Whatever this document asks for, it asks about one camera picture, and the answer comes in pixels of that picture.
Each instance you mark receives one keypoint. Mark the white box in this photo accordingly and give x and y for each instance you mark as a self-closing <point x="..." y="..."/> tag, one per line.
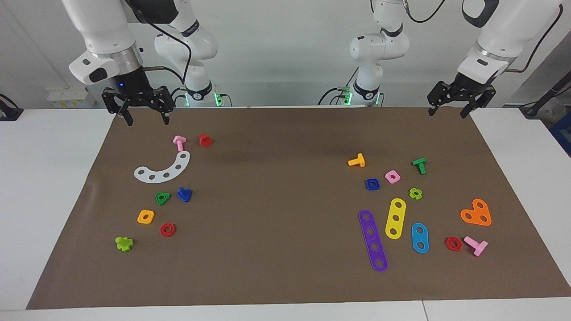
<point x="67" y="96"/>

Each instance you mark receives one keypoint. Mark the large pink plastic screw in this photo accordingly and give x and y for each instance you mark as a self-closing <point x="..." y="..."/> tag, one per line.
<point x="476" y="244"/>

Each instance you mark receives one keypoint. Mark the yellow three-hole plate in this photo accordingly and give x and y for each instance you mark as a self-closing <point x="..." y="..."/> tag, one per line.
<point x="396" y="212"/>

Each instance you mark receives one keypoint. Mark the red hexagon nut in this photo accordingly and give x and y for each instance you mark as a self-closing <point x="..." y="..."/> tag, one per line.
<point x="172" y="231"/>
<point x="459" y="245"/>

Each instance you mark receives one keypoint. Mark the blue crate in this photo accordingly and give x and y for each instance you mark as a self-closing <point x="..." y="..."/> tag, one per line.
<point x="563" y="133"/>

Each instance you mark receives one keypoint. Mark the brown table mat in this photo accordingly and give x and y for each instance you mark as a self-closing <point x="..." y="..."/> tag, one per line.
<point x="285" y="249"/>

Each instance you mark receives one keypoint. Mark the blue square nut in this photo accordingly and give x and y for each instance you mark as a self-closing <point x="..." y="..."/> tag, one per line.
<point x="368" y="187"/>

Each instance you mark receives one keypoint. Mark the green triangle nut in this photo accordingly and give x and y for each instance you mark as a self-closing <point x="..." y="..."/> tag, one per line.
<point x="167" y="196"/>

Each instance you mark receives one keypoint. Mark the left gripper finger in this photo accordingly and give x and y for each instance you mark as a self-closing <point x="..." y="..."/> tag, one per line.
<point x="467" y="111"/>
<point x="432" y="110"/>

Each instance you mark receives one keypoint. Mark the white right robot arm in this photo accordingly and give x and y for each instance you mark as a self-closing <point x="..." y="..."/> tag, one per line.
<point x="102" y="26"/>

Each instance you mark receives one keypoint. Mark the lime green flower nut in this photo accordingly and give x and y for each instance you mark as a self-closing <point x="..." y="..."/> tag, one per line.
<point x="412" y="192"/>

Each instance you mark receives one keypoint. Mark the purple four-hole plate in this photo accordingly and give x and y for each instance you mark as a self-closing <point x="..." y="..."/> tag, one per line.
<point x="372" y="238"/>

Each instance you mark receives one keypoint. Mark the orange square nut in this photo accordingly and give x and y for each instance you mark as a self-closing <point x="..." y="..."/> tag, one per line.
<point x="140" y="219"/>

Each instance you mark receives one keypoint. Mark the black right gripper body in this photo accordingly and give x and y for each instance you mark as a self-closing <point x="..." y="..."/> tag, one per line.
<point x="134" y="91"/>

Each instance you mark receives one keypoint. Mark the red plastic screw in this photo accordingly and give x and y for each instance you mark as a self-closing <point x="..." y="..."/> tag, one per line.
<point x="205" y="140"/>

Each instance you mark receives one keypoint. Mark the blue two-hole plate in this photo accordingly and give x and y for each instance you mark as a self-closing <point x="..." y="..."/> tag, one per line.
<point x="419" y="238"/>

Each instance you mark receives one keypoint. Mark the small pink plastic screw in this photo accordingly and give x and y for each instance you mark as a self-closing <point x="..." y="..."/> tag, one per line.
<point x="179" y="142"/>

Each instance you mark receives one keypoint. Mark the lime green cross-head screw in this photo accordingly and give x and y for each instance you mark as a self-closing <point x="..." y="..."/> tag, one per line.
<point x="123" y="243"/>

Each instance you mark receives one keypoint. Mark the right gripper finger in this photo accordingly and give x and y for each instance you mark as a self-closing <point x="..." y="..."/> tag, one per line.
<point x="128" y="117"/>
<point x="165" y="115"/>

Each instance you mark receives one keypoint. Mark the black stand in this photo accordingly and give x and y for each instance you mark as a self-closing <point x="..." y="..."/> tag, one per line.
<point x="548" y="96"/>

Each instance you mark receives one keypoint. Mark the orange heart-shaped plate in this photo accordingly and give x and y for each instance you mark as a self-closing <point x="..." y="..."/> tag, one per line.
<point x="476" y="214"/>

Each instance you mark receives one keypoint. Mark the white curved five-hole plate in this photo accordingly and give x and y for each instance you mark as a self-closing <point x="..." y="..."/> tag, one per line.
<point x="180" y="161"/>

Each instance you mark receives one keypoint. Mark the green plastic screw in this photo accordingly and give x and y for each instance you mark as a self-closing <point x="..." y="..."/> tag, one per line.
<point x="420" y="165"/>

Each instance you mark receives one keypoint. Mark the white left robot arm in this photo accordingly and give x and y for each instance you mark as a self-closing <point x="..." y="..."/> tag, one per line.
<point x="504" y="31"/>

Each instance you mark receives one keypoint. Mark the pink square nut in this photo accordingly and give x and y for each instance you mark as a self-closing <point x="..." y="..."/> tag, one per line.
<point x="387" y="175"/>

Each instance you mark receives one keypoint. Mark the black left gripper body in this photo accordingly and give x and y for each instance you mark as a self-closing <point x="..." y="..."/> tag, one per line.
<point x="464" y="87"/>

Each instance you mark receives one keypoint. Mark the orange plastic screw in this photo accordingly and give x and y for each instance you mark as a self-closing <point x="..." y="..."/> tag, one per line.
<point x="357" y="161"/>

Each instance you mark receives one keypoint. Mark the black clamp device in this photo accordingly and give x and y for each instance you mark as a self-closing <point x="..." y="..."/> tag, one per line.
<point x="9" y="113"/>

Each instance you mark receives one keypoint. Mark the blue plastic screw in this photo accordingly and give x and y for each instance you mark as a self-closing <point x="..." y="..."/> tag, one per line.
<point x="184" y="195"/>

